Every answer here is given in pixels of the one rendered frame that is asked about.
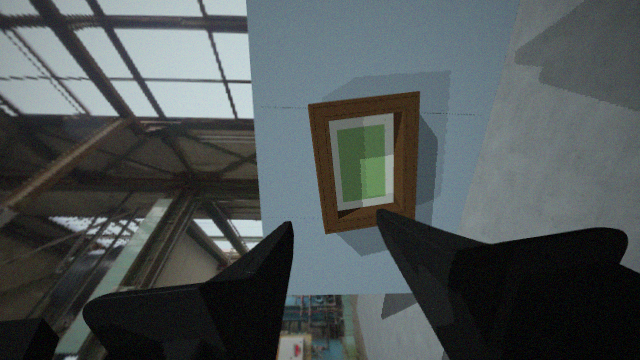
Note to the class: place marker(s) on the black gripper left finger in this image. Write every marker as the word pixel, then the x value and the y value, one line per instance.
pixel 239 312

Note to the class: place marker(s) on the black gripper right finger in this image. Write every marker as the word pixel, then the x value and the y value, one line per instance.
pixel 467 288

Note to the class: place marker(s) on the brown picture frame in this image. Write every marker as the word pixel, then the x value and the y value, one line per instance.
pixel 365 152

